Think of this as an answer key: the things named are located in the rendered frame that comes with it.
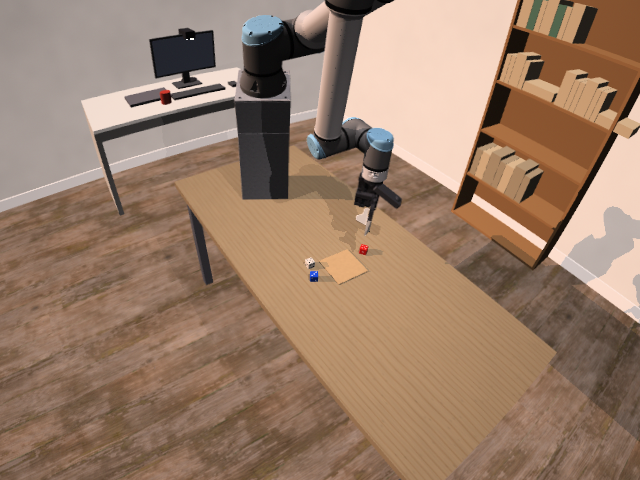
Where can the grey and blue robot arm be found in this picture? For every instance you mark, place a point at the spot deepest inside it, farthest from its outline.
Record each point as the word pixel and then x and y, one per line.
pixel 266 44

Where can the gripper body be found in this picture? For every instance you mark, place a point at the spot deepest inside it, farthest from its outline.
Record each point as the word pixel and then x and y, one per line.
pixel 366 196

